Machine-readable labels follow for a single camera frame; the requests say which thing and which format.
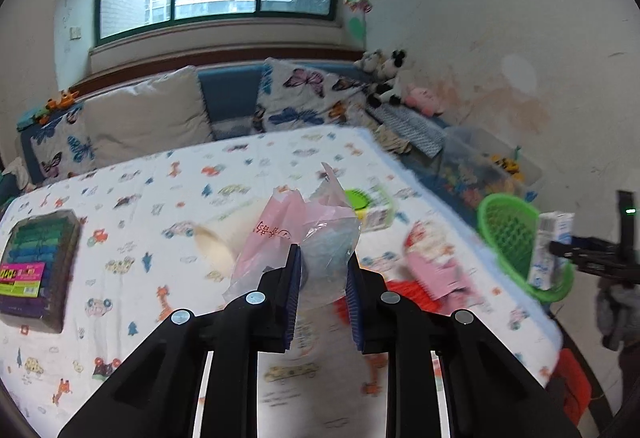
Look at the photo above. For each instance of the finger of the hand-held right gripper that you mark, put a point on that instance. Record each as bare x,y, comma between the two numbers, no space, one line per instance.
605,267
580,248

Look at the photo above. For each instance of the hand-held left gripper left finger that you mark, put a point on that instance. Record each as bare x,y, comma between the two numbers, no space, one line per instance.
295,278

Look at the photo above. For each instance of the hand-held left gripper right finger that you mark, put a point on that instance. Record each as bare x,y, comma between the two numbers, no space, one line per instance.
353,298

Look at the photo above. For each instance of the small white milk carton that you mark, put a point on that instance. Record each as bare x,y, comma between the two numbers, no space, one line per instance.
547,248

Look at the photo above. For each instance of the pink plastic bag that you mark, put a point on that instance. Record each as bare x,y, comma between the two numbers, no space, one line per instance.
265,228

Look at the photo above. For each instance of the green plastic basket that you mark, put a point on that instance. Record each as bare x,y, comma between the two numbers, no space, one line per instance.
505,233

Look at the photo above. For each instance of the clear bottle yellow-green label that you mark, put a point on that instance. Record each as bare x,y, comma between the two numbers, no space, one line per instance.
372,215

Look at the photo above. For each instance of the white paper cup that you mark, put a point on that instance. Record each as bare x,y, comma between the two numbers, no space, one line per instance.
220,238

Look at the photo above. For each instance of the pink white packet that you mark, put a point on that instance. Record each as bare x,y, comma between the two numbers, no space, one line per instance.
435,263

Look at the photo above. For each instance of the yellow toy truck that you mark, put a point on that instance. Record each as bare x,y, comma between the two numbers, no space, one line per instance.
510,166

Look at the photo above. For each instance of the red mat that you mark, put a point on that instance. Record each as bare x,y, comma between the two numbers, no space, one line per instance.
574,383

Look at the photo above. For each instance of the pile of colourful toys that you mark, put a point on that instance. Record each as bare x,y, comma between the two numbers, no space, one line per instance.
475,178

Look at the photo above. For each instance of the clear plastic storage box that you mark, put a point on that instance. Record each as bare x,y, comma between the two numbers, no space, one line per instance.
470,148

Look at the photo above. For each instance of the beige printed garment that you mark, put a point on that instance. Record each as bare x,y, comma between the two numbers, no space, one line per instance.
392,141

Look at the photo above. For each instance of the black white patterned cloth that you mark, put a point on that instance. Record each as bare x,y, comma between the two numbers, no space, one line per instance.
410,128

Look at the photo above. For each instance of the large butterfly print pillow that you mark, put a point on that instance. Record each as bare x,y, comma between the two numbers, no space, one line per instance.
305,98

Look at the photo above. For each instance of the pink plush toy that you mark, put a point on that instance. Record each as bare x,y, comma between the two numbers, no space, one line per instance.
424,99

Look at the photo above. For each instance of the black white cow plush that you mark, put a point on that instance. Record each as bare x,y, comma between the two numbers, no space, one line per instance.
390,78

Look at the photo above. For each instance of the beige pillow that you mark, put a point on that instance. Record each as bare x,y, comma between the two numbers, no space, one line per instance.
145,113

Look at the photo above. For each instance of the grey plush toy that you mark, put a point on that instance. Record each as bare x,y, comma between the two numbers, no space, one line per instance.
367,61

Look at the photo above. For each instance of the multicoloured stationery pack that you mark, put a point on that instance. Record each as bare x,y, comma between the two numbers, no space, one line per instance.
35,263

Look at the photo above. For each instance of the small butterfly print pillow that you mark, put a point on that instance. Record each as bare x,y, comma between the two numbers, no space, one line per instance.
65,146

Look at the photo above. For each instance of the orange toy figure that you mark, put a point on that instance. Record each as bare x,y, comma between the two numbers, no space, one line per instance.
62,99

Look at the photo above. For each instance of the teal flat object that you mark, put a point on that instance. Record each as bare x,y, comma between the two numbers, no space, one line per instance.
32,118

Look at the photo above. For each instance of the white wall socket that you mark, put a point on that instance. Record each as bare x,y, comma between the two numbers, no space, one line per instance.
75,32

